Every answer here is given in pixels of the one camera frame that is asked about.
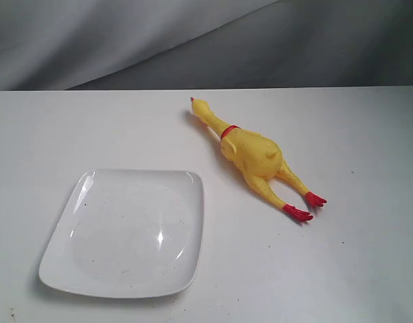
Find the yellow rubber chicken toy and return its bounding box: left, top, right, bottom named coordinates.
left=190, top=98, right=327, bottom=223

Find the white square plate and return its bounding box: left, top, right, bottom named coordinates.
left=38, top=169, right=204, bottom=299

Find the grey backdrop cloth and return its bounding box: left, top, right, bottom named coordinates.
left=0, top=1, right=413, bottom=90

